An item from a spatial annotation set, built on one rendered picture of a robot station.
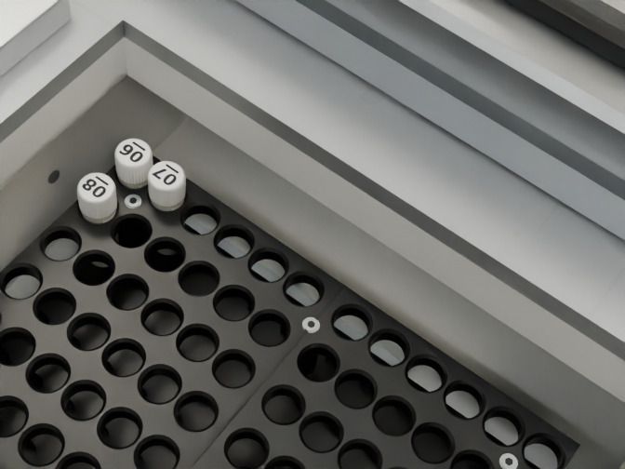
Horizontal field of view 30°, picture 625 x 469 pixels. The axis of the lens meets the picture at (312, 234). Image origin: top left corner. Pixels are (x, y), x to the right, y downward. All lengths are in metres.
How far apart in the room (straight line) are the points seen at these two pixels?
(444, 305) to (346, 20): 0.14
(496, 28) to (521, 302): 0.08
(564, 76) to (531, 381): 0.16
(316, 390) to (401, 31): 0.11
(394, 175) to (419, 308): 0.11
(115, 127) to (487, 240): 0.17
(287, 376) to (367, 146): 0.07
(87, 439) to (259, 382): 0.05
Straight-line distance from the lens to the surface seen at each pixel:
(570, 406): 0.45
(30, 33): 0.37
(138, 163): 0.39
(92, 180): 0.38
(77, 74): 0.38
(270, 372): 0.36
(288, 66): 0.37
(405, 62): 0.35
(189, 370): 0.36
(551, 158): 0.34
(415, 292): 0.45
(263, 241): 0.38
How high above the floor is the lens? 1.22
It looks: 57 degrees down
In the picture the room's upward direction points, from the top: 9 degrees clockwise
